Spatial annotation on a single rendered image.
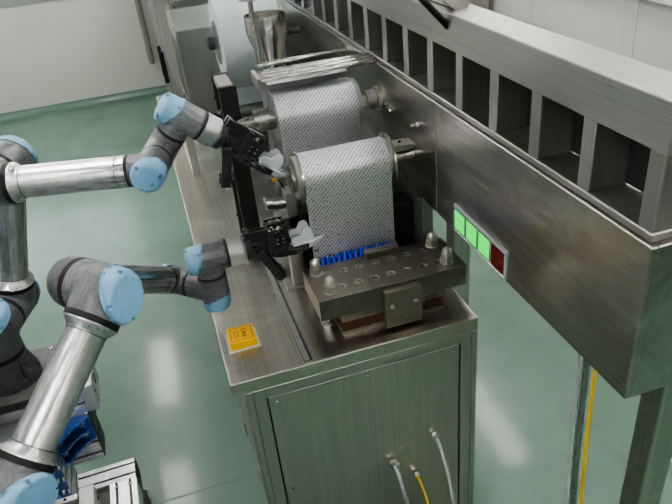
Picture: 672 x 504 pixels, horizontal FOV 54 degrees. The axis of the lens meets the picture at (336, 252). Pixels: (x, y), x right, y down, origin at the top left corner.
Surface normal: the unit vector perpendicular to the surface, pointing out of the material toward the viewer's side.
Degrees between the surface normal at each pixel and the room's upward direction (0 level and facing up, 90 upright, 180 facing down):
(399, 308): 90
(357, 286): 0
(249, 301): 0
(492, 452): 0
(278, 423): 90
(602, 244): 90
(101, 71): 90
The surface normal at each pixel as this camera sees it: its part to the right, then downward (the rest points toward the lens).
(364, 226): 0.29, 0.48
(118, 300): 0.92, 0.05
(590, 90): -0.95, 0.23
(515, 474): -0.09, -0.85
